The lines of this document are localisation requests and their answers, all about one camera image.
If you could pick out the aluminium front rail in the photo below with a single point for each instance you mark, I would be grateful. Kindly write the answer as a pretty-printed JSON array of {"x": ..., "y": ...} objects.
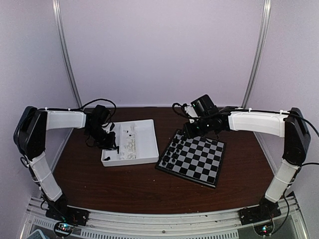
[{"x": 225, "y": 224}]

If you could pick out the blue plastic basket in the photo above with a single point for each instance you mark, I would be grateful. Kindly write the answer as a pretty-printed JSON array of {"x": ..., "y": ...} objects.
[{"x": 37, "y": 234}]

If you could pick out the round circuit board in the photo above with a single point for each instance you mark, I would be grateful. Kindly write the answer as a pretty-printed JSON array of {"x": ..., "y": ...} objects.
[
  {"x": 264, "y": 229},
  {"x": 63, "y": 229}
]

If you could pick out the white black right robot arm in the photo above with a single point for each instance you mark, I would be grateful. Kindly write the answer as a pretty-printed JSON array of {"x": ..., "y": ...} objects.
[{"x": 204, "y": 116}]

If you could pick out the white chess piece pile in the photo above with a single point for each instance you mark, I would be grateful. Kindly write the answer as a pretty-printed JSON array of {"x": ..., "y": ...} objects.
[{"x": 127, "y": 143}]

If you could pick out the left aluminium frame post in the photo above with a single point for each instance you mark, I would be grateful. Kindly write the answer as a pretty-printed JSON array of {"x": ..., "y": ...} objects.
[{"x": 65, "y": 53}]

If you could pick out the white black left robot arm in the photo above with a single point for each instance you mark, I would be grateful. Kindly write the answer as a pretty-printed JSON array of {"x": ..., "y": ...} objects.
[{"x": 30, "y": 139}]

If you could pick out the right round circuit board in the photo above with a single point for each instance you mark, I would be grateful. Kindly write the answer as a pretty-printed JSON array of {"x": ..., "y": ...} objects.
[{"x": 264, "y": 229}]

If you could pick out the black bishop chess piece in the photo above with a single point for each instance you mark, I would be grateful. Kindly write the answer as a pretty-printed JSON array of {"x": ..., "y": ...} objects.
[{"x": 176, "y": 139}]

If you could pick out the black silver chessboard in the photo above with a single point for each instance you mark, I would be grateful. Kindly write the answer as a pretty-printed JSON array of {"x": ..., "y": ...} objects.
[{"x": 200, "y": 159}]

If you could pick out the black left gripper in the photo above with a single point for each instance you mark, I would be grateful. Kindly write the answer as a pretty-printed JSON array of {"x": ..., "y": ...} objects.
[{"x": 109, "y": 144}]

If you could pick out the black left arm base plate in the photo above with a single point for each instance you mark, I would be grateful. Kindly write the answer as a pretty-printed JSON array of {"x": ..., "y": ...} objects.
[{"x": 73, "y": 216}]

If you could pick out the left round circuit board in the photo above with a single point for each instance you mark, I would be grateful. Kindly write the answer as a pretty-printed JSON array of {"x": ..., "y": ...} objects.
[{"x": 63, "y": 229}]

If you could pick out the aluminium frame post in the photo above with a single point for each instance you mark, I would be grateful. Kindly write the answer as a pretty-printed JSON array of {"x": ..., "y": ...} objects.
[
  {"x": 65, "y": 53},
  {"x": 264, "y": 26}
]

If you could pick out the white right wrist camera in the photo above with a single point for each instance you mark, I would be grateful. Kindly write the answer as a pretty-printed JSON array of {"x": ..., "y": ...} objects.
[{"x": 190, "y": 113}]

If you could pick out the white compartment tray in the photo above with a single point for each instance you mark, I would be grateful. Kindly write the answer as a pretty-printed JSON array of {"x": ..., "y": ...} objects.
[{"x": 136, "y": 141}]

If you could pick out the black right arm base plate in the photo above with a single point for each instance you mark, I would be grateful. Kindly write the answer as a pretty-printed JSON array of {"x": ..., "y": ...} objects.
[{"x": 256, "y": 214}]

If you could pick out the right aluminium frame post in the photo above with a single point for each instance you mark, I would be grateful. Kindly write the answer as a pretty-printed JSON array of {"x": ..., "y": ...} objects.
[{"x": 264, "y": 26}]

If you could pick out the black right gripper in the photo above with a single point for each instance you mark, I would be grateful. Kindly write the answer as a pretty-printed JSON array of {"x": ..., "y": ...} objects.
[{"x": 191, "y": 134}]

